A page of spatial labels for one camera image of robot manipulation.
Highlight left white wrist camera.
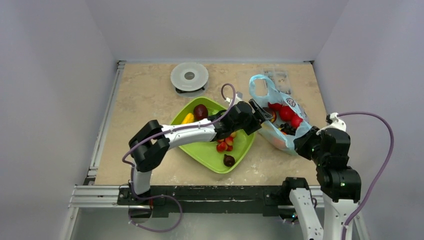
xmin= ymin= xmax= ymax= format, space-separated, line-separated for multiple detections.
xmin=224 ymin=92 xmax=243 ymax=107

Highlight dark fake grape bunch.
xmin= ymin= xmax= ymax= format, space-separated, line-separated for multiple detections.
xmin=279 ymin=123 xmax=297 ymax=136

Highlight red fake fruits in bag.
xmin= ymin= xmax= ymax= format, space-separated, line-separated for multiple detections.
xmin=267 ymin=102 xmax=303 ymax=130

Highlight clear screw organizer box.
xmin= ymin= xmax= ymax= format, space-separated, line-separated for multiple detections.
xmin=236 ymin=68 xmax=292 ymax=97

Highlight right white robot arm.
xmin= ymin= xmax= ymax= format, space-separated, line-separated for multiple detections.
xmin=280 ymin=125 xmax=362 ymax=240

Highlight red fake cherry bunch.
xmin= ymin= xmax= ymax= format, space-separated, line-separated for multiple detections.
xmin=216 ymin=132 xmax=237 ymax=153

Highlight yellow fake corn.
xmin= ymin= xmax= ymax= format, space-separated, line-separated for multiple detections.
xmin=181 ymin=113 xmax=196 ymax=125

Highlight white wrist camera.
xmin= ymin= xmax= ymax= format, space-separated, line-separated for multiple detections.
xmin=325 ymin=112 xmax=347 ymax=132
xmin=224 ymin=92 xmax=243 ymax=107

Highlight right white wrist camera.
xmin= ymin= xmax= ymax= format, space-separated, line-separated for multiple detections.
xmin=325 ymin=112 xmax=347 ymax=132

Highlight white filament spool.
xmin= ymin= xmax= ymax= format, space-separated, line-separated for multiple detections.
xmin=170 ymin=62 xmax=209 ymax=98

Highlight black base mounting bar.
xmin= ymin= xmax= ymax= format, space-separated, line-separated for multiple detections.
xmin=117 ymin=185 xmax=298 ymax=221

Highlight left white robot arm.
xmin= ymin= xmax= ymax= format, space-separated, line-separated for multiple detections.
xmin=122 ymin=99 xmax=272 ymax=205

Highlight dark red fake mango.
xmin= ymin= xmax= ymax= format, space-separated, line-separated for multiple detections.
xmin=193 ymin=104 xmax=209 ymax=121

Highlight dark brown fake fig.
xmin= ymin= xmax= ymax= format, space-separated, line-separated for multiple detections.
xmin=223 ymin=154 xmax=236 ymax=167

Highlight light blue plastic bag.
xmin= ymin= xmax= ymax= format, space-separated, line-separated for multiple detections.
xmin=249 ymin=74 xmax=312 ymax=155

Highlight green plastic tray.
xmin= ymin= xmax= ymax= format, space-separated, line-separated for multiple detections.
xmin=170 ymin=96 xmax=256 ymax=174

